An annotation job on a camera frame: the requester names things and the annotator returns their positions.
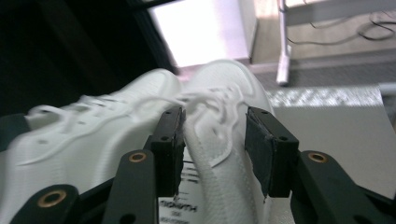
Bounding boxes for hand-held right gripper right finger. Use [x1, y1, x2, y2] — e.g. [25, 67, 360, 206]
[244, 105, 301, 199]

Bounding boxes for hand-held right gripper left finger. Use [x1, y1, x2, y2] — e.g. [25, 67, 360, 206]
[144, 105, 187, 198]

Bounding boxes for white sneaker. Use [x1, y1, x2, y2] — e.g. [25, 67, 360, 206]
[158, 58, 276, 224]
[0, 67, 184, 224]

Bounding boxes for metal two-tier shoe rack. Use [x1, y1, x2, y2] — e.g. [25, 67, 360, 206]
[264, 81, 396, 201]

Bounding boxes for white cabinet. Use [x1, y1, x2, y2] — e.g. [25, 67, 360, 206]
[148, 0, 259, 68]

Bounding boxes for black curtain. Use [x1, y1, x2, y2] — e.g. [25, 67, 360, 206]
[0, 0, 179, 118]

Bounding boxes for white desk frame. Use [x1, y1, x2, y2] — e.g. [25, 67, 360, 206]
[276, 0, 396, 87]

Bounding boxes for black floor cables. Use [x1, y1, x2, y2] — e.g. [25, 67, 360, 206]
[285, 11, 396, 47]

